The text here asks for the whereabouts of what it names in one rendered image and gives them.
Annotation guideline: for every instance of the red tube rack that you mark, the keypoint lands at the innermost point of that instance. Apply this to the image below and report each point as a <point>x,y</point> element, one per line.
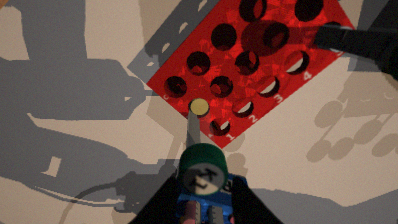
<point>205,74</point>

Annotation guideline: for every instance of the yellow tube rack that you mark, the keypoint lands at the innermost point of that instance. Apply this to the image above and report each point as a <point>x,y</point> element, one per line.
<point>385,70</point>

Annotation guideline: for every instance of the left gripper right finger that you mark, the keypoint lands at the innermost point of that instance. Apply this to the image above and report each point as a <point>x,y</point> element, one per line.
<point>247,207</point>

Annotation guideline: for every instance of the blue tube rack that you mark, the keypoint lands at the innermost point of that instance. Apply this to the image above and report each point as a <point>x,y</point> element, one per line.
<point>221,198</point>

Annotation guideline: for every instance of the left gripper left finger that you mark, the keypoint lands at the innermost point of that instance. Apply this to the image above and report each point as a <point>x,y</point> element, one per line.
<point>161,208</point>

